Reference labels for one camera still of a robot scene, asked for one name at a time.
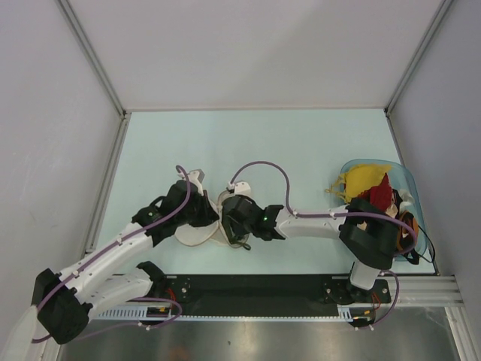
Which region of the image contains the round beige mesh laundry bag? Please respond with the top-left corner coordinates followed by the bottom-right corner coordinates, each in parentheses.
top-left (174, 190), bottom-right (233, 247)

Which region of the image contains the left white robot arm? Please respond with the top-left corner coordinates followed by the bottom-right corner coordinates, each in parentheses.
top-left (32, 180), bottom-right (219, 344)

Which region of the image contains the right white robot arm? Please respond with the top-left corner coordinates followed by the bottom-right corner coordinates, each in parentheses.
top-left (220, 196), bottom-right (399, 302)

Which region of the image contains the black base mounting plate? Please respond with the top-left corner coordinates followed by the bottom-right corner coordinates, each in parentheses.
top-left (147, 275), bottom-right (392, 309)

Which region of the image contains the yellow garment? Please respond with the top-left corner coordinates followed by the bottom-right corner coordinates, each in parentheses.
top-left (325, 163), bottom-right (392, 203)

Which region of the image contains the red lace garment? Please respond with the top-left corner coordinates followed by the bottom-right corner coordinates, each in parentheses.
top-left (358, 173), bottom-right (392, 212)

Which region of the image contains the beige garment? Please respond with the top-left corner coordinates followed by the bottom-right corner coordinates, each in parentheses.
top-left (385, 202), bottom-right (399, 219)

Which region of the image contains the translucent blue plastic basket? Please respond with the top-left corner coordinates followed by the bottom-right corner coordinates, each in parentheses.
top-left (340, 159), bottom-right (427, 258)

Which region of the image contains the orange black garment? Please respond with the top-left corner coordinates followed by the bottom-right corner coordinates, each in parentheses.
top-left (396, 211), bottom-right (420, 265)

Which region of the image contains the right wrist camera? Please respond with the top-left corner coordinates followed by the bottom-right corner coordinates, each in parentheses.
top-left (226, 180), bottom-right (252, 197)

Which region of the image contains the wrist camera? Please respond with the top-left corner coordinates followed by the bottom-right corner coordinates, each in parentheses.
top-left (177, 169), bottom-right (205, 196)
top-left (226, 180), bottom-right (252, 197)

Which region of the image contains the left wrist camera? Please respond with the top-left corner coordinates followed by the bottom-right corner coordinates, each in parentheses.
top-left (177, 169), bottom-right (205, 196)

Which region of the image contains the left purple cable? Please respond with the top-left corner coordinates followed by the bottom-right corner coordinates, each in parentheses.
top-left (31, 164), bottom-right (195, 344)

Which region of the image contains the purple cable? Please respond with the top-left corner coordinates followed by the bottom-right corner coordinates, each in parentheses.
top-left (228, 161), bottom-right (419, 332)
top-left (31, 164), bottom-right (195, 344)

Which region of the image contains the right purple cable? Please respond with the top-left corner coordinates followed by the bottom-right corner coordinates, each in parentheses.
top-left (228, 161), bottom-right (419, 332)

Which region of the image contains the white slotted cable duct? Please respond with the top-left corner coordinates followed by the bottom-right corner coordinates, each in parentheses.
top-left (94, 303), bottom-right (374, 323)

